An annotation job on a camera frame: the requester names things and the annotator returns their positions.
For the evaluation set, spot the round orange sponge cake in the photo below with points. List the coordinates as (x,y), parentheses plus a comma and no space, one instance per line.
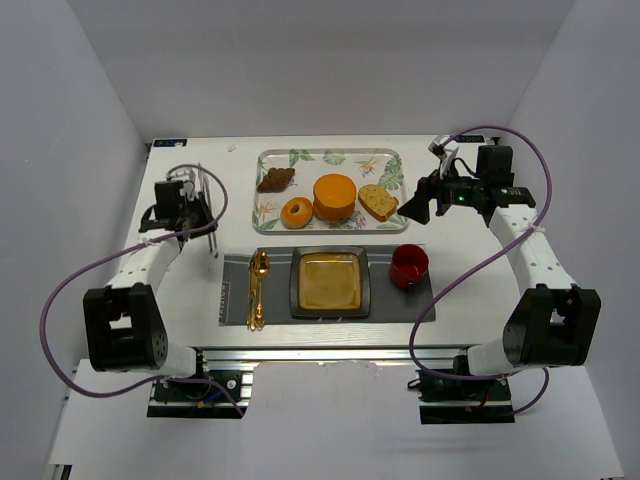
(334,197)

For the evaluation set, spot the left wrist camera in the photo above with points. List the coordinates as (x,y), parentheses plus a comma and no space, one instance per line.
(188,178)

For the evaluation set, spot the square brown ceramic plate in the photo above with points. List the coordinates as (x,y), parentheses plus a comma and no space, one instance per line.
(330,282)

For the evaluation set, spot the aluminium frame rail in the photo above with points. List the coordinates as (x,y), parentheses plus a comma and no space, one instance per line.
(325,356)

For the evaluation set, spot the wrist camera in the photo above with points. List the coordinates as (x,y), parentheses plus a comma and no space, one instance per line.
(188,178)
(445,148)

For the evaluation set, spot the brown chocolate croissant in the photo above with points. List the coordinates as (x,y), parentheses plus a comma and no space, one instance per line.
(276,180)

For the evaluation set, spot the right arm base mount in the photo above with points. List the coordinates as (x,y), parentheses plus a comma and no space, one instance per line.
(455,402)

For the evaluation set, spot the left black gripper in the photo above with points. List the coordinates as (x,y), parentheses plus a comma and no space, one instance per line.
(201,212)

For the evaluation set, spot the glazed ring donut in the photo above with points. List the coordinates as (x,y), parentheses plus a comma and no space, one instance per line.
(296,213)

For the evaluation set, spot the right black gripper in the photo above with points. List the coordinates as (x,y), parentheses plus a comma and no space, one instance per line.
(433,195)

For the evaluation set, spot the gold spoon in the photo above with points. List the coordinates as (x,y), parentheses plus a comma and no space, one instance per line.
(260,265)

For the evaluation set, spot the sliced loaf bread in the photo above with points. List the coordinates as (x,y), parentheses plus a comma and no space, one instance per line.
(377,201)

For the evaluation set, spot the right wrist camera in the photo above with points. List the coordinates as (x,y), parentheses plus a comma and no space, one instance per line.
(445,148)

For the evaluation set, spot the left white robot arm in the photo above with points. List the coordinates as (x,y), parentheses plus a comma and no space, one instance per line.
(124,328)

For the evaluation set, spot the floral serving tray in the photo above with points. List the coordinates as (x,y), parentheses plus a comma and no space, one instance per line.
(377,166)

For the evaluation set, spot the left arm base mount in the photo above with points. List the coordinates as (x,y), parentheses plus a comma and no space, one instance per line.
(176,400)

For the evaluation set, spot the blue label sticker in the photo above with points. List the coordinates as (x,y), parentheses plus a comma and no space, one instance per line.
(169,143)

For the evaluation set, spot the red mug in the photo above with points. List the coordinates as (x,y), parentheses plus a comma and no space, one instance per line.
(409,264)

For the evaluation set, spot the grey striped placemat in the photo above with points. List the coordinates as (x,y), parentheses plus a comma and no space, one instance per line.
(389,304)

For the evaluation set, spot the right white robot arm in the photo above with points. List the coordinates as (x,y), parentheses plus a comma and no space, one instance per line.
(554,321)

